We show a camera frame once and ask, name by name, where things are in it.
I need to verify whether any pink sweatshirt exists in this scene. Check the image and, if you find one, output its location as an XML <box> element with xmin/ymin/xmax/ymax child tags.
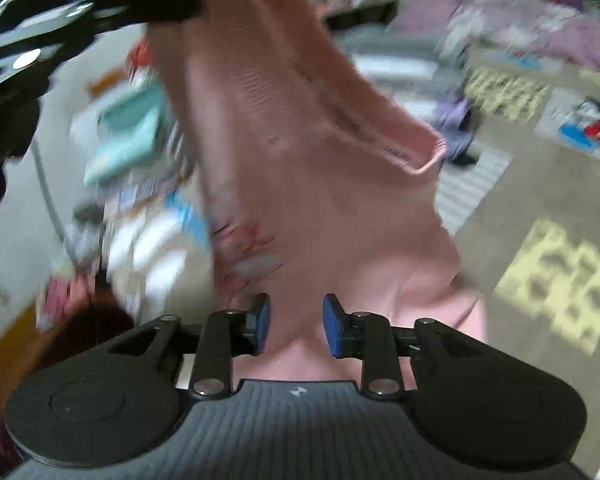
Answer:
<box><xmin>147</xmin><ymin>0</ymin><xmax>486</xmax><ymax>382</ymax></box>

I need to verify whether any stack of folded clothes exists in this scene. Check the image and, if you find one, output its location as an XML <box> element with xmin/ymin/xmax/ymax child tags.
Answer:
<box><xmin>32</xmin><ymin>40</ymin><xmax>213</xmax><ymax>332</ymax></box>

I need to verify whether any cartoon print bed blanket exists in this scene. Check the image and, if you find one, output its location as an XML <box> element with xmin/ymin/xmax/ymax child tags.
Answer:
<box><xmin>329</xmin><ymin>24</ymin><xmax>600</xmax><ymax>480</ymax></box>

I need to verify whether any purple crumpled garment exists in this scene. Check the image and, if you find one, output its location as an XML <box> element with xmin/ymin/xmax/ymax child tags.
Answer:
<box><xmin>391</xmin><ymin>0</ymin><xmax>600</xmax><ymax>72</ymax></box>

